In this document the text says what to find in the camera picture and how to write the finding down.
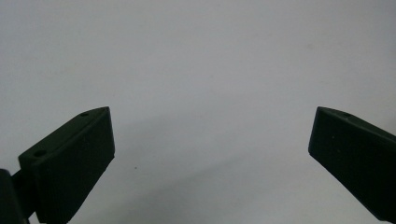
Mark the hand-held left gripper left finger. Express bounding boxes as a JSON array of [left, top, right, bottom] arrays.
[[18, 105, 116, 224]]

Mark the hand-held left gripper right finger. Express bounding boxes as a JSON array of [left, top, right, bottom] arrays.
[[307, 105, 396, 224]]

